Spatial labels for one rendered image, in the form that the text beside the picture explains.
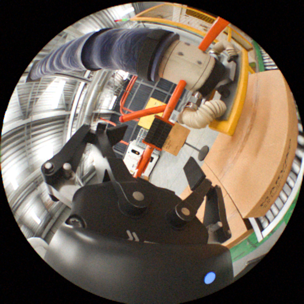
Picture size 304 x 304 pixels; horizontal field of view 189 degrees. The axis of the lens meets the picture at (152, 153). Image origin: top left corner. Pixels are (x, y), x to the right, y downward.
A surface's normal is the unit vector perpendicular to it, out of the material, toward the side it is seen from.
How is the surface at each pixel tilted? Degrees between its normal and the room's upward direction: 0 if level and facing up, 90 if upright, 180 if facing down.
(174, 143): 90
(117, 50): 76
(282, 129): 0
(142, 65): 90
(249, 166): 0
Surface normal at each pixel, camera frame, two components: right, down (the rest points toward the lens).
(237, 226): -0.90, -0.42
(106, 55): -0.05, 0.91
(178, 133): -0.08, 0.36
